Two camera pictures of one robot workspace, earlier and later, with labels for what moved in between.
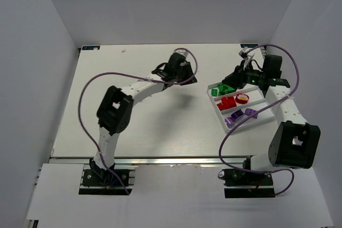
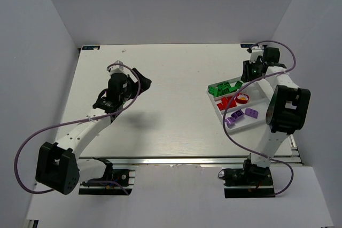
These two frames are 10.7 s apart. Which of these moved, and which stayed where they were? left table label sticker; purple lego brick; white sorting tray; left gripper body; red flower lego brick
Moved: left gripper body
Stayed: purple lego brick; red flower lego brick; left table label sticker; white sorting tray
